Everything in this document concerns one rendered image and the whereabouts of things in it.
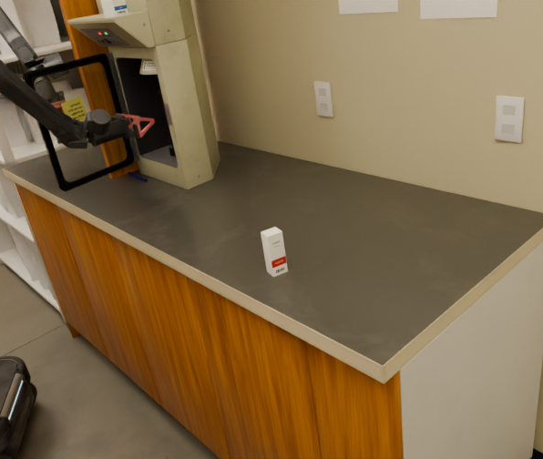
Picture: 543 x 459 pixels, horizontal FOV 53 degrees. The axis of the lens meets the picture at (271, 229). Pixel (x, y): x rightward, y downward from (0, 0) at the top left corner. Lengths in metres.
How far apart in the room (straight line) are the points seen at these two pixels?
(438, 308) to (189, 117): 1.06
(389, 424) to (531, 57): 0.89
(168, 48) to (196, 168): 0.40
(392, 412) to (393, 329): 0.16
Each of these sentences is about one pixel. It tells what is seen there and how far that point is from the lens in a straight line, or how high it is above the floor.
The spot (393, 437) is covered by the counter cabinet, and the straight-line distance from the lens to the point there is 1.17.
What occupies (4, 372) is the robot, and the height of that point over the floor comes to 0.24.
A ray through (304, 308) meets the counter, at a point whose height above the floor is 0.94.
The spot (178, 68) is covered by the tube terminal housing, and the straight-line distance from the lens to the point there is 1.81.
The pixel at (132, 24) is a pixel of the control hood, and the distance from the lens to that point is 1.73.
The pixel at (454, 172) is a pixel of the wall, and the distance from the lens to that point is 1.65.
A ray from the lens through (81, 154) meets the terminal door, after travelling 1.99.
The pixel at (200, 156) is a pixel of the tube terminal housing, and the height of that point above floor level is 1.03.
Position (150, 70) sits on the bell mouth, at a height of 1.33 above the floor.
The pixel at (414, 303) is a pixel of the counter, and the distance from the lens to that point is 1.15.
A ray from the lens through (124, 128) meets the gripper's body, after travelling 1.86.
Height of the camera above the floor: 1.60
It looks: 26 degrees down
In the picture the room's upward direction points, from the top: 9 degrees counter-clockwise
